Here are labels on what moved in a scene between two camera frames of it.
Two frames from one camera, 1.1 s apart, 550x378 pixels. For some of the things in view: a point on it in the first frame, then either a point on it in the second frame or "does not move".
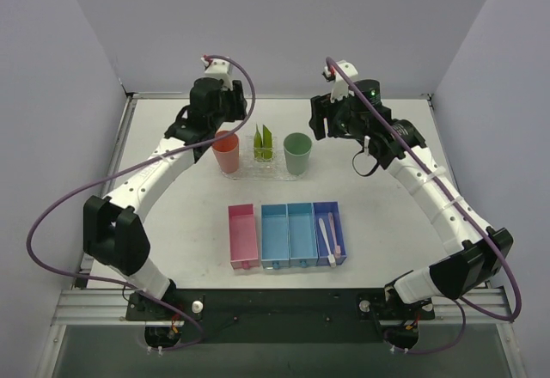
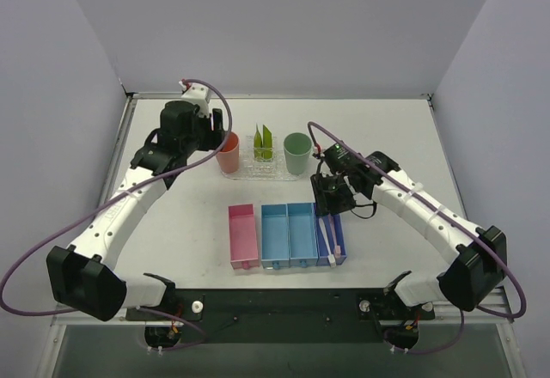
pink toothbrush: x=337 y=248 does not move
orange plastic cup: x=225 y=145 does not move
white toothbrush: x=330 y=256 does not move
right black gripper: x=320 y=116 -> x=332 y=198
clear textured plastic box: x=262 y=153 does not move
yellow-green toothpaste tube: x=258 y=145 -> x=267 y=143
